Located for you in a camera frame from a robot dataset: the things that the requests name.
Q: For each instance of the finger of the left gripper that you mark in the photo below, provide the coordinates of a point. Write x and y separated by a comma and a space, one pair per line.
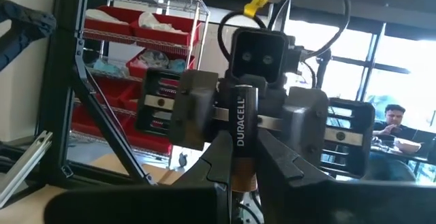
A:
306, 125
195, 108

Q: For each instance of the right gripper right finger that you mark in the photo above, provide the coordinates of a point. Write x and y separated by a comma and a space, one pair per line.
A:
340, 207

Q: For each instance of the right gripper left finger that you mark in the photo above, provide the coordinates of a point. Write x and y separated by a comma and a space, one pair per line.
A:
136, 207

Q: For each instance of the copper black Duracell battery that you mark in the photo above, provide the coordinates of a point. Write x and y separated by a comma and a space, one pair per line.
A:
243, 122

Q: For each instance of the red plastic storage bin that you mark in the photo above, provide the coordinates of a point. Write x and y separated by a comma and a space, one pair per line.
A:
112, 26
177, 35
136, 71
150, 144

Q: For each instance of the person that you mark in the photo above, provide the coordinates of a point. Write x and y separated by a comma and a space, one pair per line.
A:
391, 128

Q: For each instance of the white bowl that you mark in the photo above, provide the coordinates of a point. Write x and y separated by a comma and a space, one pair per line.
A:
407, 145

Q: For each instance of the dark dining table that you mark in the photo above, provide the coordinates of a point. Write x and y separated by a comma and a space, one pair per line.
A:
425, 156

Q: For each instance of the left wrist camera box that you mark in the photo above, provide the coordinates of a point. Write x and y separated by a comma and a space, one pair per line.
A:
259, 43

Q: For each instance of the silver aluminium bracket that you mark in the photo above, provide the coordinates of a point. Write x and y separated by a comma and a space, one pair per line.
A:
24, 169

